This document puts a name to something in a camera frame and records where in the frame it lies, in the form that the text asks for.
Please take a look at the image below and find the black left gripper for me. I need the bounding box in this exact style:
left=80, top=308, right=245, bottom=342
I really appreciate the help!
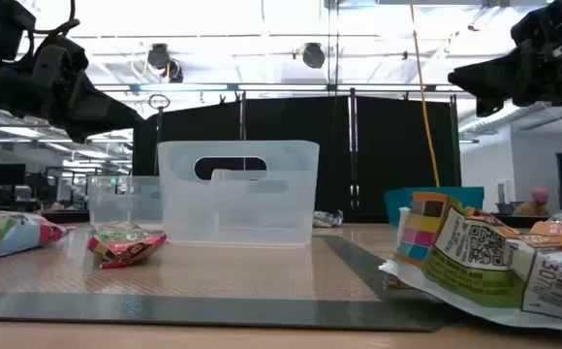
left=16, top=32, right=145, bottom=145

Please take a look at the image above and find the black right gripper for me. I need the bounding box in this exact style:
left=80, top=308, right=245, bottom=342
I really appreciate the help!
left=447, top=2, right=562, bottom=118

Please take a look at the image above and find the red granola bar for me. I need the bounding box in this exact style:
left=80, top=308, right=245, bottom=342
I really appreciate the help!
left=86, top=221, right=169, bottom=270
left=0, top=210, right=72, bottom=264

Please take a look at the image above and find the blue granola bar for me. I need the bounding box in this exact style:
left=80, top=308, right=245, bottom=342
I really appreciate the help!
left=312, top=208, right=345, bottom=229

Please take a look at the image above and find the black ceiling spotlight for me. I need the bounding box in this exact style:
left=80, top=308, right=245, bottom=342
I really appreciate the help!
left=145, top=42, right=185, bottom=84
left=300, top=42, right=328, bottom=70

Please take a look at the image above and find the black monitor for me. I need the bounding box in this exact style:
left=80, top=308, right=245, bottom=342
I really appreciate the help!
left=0, top=163, right=27, bottom=188

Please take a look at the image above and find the blue plastic bin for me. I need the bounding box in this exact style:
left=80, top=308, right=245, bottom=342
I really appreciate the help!
left=384, top=186, right=485, bottom=227

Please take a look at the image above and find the black curtain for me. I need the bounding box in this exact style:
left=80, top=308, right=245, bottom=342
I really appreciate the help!
left=132, top=95, right=462, bottom=225

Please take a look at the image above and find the person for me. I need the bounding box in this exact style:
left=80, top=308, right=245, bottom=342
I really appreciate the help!
left=512, top=186, right=552, bottom=218

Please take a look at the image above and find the horizontal overhead beam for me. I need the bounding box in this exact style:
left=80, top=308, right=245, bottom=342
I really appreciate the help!
left=91, top=82, right=464, bottom=93

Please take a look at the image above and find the translucent mat with grey border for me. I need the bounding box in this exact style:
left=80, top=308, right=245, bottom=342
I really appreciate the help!
left=0, top=225, right=450, bottom=333

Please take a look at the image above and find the yellow hanging cable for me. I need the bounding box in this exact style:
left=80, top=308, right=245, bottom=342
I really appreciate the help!
left=408, top=0, right=442, bottom=189

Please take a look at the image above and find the metal ring stand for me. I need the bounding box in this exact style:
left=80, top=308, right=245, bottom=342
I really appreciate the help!
left=146, top=92, right=172, bottom=176

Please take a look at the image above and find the clear plastic handled bin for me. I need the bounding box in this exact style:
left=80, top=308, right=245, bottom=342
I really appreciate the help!
left=86, top=174, right=164, bottom=227
left=157, top=139, right=321, bottom=248

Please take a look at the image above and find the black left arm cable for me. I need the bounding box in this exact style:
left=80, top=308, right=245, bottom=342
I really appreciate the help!
left=27, top=0, right=81, bottom=39

